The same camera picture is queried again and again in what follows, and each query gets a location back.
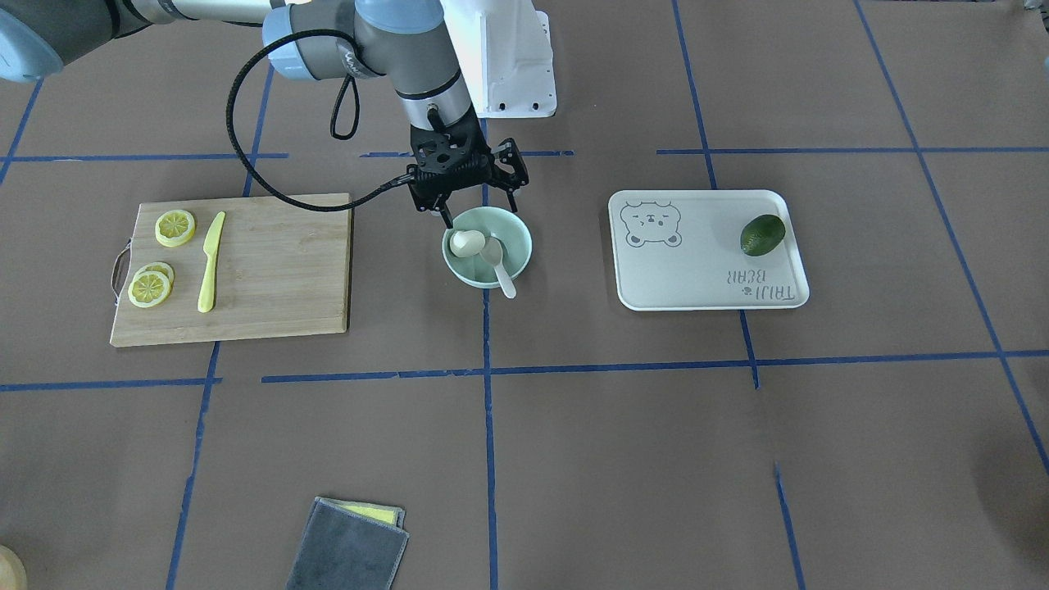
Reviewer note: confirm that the upper lemon slice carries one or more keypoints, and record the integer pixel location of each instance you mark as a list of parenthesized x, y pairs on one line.
[(175, 228)]

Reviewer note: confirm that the yellow plastic knife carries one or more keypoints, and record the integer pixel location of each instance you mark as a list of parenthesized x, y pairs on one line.
[(211, 247)]

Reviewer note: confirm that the wooden mug tree stand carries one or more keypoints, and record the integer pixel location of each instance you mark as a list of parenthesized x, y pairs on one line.
[(13, 575)]

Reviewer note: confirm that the yellow sponge cloth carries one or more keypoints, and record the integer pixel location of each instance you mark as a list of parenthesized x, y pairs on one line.
[(390, 515)]

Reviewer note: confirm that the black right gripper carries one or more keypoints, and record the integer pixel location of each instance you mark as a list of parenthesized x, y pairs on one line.
[(510, 166)]

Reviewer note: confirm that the bamboo cutting board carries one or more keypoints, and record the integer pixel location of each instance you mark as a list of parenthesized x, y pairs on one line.
[(281, 271)]

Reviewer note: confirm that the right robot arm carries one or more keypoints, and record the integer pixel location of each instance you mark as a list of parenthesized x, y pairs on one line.
[(408, 42)]

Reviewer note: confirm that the beige spoon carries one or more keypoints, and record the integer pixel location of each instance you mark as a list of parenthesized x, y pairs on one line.
[(492, 254)]

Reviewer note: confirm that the lower back lemon slice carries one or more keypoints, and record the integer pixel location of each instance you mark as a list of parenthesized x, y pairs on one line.
[(157, 266)]

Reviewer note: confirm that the light green bowl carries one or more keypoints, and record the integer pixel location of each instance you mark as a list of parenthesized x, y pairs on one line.
[(493, 222)]

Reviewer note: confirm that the white bear tray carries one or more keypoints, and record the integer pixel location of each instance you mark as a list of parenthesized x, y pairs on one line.
[(680, 250)]

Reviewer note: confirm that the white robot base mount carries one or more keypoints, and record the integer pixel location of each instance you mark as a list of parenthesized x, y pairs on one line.
[(506, 56)]

